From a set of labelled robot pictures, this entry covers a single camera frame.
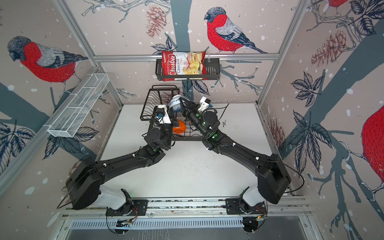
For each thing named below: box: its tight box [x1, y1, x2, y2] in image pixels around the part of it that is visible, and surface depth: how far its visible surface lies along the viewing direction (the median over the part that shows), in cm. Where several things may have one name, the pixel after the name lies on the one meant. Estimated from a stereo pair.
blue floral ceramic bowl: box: [169, 94, 188, 116], surface depth 68 cm
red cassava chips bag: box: [161, 50, 208, 82], surface depth 90 cm
